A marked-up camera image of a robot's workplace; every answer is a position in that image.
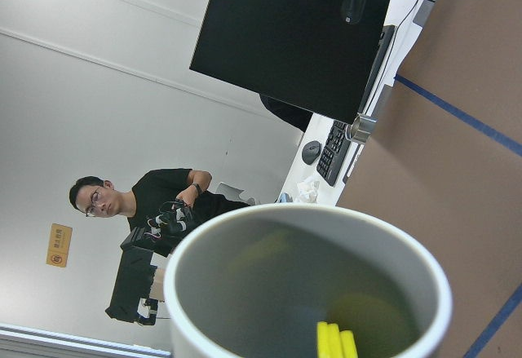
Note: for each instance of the white mug with handle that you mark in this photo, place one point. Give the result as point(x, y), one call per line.
point(256, 282)

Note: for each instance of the yellow lemon slice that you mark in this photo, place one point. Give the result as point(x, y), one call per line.
point(333, 342)

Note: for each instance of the grey computer mouse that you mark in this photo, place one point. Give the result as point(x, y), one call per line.
point(311, 151)

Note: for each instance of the crumpled white tissue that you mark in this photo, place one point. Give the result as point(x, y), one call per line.
point(307, 190)

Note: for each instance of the black keyboard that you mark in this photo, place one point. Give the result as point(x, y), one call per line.
point(333, 153)

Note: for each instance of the silver metal cylinder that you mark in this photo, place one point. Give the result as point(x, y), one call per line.
point(361, 129)

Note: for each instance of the person in black shirt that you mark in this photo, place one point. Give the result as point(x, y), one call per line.
point(153, 192)

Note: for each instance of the black monitor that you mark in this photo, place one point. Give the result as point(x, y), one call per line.
point(313, 54)

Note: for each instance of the black box device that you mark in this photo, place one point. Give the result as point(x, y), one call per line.
point(138, 287)

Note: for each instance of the orange wall sign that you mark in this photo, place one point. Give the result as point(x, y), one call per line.
point(58, 245)

